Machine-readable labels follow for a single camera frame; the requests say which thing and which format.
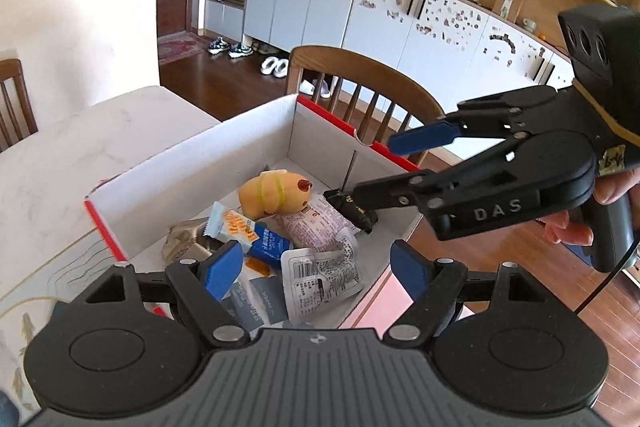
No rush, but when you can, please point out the brown foil snack bag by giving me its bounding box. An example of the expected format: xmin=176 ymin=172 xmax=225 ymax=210
xmin=162 ymin=218 xmax=224 ymax=265

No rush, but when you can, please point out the black snack bar packet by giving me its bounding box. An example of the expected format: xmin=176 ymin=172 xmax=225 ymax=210
xmin=323 ymin=188 xmax=378 ymax=234

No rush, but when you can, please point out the blue white snack packet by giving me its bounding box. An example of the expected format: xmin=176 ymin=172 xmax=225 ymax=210
xmin=204 ymin=202 xmax=293 ymax=270

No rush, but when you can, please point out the pink pastry packet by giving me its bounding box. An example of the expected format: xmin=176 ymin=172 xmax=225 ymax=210
xmin=278 ymin=193 xmax=360 ymax=251

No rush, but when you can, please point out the silver printed foil packet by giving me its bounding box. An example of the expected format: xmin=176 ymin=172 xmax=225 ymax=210
xmin=281 ymin=227 xmax=363 ymax=325

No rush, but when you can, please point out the red cardboard box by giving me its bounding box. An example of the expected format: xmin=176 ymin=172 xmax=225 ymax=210
xmin=86 ymin=96 xmax=419 ymax=345

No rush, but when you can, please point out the yellow plush toy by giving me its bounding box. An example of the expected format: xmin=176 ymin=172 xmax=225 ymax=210
xmin=238 ymin=169 xmax=312 ymax=221

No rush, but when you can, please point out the person right hand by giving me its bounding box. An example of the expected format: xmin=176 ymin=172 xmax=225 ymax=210
xmin=539 ymin=168 xmax=640 ymax=246

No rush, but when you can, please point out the wooden chair at right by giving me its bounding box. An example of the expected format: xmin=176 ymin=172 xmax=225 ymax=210
xmin=286 ymin=46 xmax=444 ymax=145

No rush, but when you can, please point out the wooden chair behind table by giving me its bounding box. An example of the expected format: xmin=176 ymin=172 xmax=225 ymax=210
xmin=0 ymin=58 xmax=38 ymax=150

